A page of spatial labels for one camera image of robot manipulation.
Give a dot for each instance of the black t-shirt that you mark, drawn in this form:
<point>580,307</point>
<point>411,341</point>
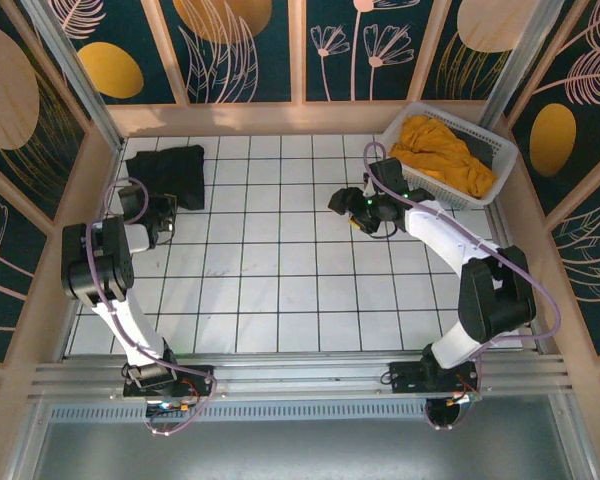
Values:
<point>172,170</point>

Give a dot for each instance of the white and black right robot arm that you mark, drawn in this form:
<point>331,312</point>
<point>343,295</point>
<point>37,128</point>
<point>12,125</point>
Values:
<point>445,235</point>

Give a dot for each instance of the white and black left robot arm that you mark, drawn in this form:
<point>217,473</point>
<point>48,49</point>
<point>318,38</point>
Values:
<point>100,265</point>

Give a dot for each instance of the orange t-shirt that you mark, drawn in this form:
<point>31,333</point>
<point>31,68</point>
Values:
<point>440,150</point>

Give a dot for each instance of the dark grey t-shirt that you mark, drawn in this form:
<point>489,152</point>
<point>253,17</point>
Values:
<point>480,150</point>

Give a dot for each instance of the white plastic basket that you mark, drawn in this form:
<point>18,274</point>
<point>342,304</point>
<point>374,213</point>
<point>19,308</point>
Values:
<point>502,155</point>

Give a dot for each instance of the grey metal sheet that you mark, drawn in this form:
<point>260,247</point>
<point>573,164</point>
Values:
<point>300,452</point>

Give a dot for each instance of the left aluminium frame post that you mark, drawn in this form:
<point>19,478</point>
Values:
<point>80,80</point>

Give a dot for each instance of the aluminium frame post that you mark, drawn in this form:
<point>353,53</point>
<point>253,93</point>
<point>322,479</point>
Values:
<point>522,60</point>
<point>80,80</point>

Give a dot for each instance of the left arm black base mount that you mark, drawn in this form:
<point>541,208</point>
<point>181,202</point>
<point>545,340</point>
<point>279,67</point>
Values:
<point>195,380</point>

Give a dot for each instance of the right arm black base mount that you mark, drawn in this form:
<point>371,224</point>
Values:
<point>405,377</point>

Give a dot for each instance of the aluminium mounting rail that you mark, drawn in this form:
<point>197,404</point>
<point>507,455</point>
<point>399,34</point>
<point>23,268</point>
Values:
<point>300,372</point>

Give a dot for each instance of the right aluminium frame post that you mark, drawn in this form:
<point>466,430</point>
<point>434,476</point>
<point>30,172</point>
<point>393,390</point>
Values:
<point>522,60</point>

